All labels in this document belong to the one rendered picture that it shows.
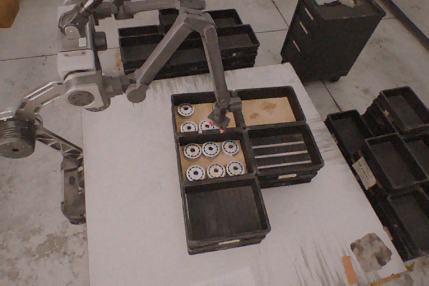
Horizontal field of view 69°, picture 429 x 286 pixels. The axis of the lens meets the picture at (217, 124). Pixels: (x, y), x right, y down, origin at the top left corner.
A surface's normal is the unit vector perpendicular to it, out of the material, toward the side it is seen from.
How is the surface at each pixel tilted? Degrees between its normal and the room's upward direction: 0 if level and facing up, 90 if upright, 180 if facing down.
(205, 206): 0
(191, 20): 82
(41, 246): 0
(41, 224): 0
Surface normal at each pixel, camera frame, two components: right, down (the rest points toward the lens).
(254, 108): 0.10, -0.58
